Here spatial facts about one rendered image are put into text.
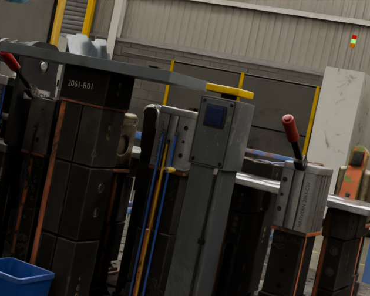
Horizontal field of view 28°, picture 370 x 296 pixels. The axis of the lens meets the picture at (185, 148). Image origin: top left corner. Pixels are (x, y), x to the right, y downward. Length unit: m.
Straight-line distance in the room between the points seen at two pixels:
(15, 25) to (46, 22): 0.39
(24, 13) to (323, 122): 5.24
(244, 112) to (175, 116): 0.23
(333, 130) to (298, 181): 8.22
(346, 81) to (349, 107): 0.32
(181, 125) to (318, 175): 0.28
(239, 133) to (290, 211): 0.19
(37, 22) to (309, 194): 4.21
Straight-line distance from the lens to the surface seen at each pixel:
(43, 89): 1.60
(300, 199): 1.28
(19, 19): 5.15
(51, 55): 1.32
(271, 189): 1.42
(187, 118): 1.37
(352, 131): 9.44
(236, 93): 1.16
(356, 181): 1.59
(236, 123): 1.16
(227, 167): 1.17
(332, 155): 9.48
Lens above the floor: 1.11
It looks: 3 degrees down
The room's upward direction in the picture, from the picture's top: 12 degrees clockwise
